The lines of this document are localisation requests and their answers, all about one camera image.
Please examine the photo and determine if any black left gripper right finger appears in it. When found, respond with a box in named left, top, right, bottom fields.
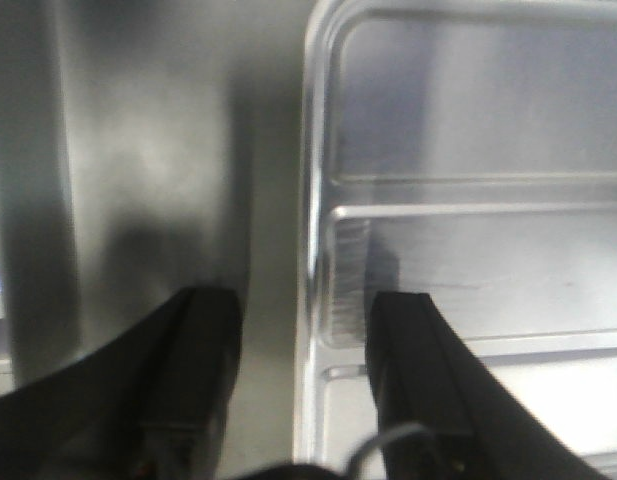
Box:
left=365, top=291, right=604, bottom=479

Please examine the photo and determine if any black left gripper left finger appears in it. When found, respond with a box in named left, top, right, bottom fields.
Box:
left=0, top=286, right=241, bottom=479

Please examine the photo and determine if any silver metal tray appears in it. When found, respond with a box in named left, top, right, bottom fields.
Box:
left=293, top=1, right=617, bottom=479

